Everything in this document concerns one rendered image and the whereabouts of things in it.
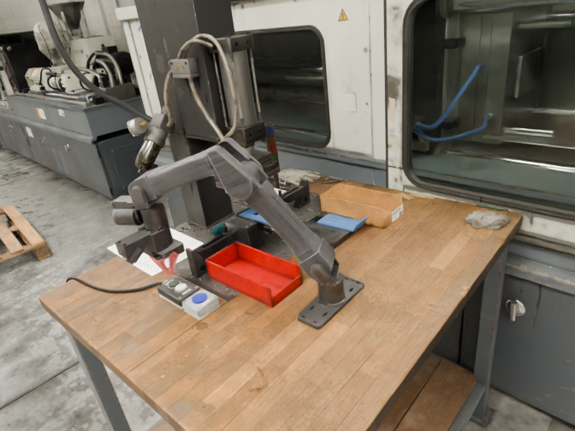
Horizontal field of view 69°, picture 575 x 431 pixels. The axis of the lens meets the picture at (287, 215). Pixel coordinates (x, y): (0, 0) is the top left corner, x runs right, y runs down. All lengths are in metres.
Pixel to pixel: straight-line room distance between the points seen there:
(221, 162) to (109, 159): 3.49
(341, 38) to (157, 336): 1.25
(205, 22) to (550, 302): 1.39
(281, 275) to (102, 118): 3.34
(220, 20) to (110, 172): 3.25
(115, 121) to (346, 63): 2.96
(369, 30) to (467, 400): 1.40
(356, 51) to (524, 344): 1.25
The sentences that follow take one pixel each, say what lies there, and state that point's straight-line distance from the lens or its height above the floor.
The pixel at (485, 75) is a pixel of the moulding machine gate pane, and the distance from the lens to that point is 1.46.
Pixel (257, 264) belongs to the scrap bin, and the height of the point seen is 0.91.
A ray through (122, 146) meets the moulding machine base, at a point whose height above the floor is 0.56.
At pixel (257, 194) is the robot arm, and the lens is 0.92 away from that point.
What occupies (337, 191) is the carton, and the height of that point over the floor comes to 0.94.
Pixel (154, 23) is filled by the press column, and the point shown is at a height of 1.57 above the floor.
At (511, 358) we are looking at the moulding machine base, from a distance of 1.90.
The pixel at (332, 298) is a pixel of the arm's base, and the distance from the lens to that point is 1.02.
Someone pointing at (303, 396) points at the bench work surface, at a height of 0.90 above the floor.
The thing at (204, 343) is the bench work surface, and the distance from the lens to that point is 1.02.
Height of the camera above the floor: 1.56
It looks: 26 degrees down
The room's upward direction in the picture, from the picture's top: 7 degrees counter-clockwise
